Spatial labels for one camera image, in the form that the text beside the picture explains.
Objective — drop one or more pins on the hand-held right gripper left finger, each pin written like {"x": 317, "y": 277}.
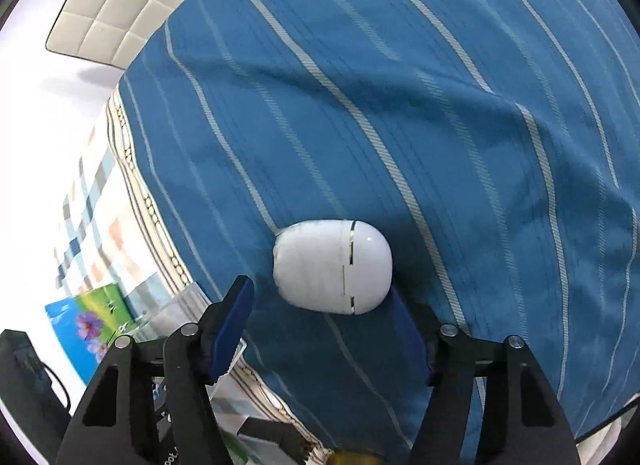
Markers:
{"x": 234, "y": 325}

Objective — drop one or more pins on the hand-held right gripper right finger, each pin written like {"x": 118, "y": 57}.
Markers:
{"x": 407, "y": 330}

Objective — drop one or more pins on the white oval plastic case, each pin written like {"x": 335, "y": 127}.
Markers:
{"x": 332, "y": 267}

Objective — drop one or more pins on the patterned mattress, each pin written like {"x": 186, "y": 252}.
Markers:
{"x": 150, "y": 225}

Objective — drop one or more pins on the flower print box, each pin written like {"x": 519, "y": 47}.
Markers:
{"x": 92, "y": 327}

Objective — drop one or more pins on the blue striped bed sheet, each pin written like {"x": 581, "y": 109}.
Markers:
{"x": 380, "y": 155}

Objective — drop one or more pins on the white tufted headboard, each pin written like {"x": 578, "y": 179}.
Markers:
{"x": 117, "y": 5}

